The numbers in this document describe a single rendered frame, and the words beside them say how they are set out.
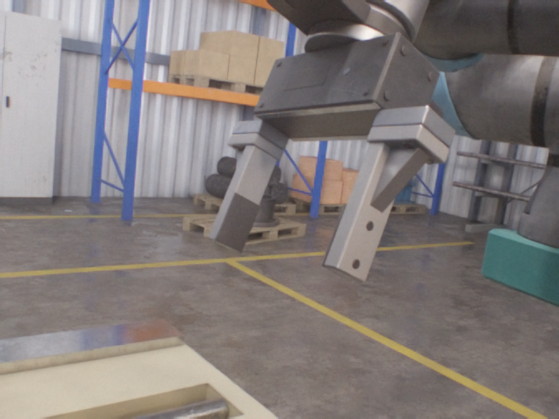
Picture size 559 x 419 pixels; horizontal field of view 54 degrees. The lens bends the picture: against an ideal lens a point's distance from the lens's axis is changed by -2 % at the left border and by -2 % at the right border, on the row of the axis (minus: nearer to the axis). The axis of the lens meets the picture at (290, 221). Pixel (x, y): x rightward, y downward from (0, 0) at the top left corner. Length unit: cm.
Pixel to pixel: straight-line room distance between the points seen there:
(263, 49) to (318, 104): 702
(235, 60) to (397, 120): 686
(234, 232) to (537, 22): 29
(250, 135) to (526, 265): 36
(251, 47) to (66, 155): 271
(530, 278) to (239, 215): 36
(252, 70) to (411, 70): 696
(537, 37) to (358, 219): 24
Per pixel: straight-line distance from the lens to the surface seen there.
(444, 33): 53
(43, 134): 697
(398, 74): 36
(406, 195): 1001
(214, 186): 775
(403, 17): 42
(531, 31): 50
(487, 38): 52
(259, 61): 737
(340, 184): 863
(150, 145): 812
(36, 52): 693
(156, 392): 137
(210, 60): 699
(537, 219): 68
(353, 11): 39
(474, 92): 70
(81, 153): 777
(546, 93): 68
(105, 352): 152
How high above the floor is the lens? 136
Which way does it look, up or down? 11 degrees down
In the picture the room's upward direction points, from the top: 7 degrees clockwise
